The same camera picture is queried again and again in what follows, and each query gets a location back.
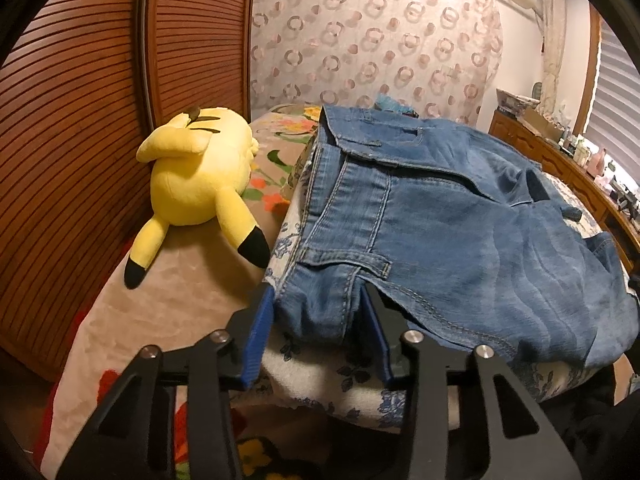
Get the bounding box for blue floral white blanket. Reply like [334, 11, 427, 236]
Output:
[234, 136, 602, 432]

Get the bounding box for beige flower-print bedspread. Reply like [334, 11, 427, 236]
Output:
[39, 103, 640, 480]

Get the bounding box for blue bag on box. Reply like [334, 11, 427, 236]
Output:
[374, 93, 419, 118]

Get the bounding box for cardboard box on sideboard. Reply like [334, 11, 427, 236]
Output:
[518, 106, 564, 143]

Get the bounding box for white window blind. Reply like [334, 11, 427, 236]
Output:
[585, 20, 640, 182]

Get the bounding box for circle-patterned curtain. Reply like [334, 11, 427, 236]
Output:
[250, 0, 502, 126]

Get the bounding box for wooden sideboard cabinet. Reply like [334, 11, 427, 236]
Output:
[489, 110, 639, 273]

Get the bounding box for brown louvered wardrobe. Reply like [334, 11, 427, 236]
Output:
[1, 0, 250, 382]

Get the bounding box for blue denim jeans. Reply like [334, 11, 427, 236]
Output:
[276, 106, 639, 367]

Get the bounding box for yellow Pikachu plush toy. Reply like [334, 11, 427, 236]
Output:
[124, 106, 270, 289]

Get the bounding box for pink bottle on sideboard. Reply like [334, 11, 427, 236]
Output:
[586, 148, 606, 179]

